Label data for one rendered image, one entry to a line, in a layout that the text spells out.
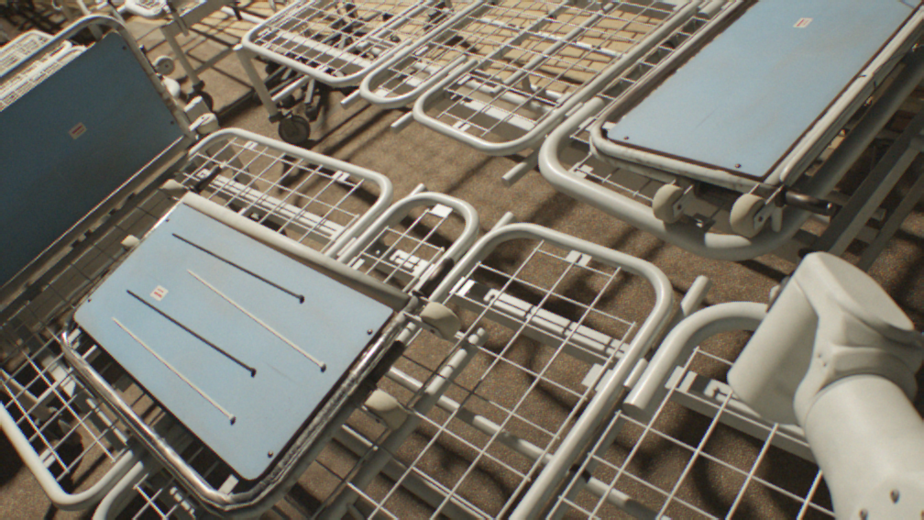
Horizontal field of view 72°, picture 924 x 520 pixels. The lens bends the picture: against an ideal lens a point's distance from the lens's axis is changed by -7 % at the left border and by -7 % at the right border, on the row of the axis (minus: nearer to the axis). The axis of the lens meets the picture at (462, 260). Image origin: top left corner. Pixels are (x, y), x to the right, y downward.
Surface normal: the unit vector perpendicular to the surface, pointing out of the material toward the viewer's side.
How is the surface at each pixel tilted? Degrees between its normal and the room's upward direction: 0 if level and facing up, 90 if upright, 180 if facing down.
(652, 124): 8
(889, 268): 0
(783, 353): 51
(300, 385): 5
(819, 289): 58
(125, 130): 90
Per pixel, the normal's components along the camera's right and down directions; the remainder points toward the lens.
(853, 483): -0.91, -0.41
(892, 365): 0.20, -0.26
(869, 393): -0.21, -0.89
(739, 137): -0.35, -0.73
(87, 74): 0.75, 0.30
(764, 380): -0.76, 0.04
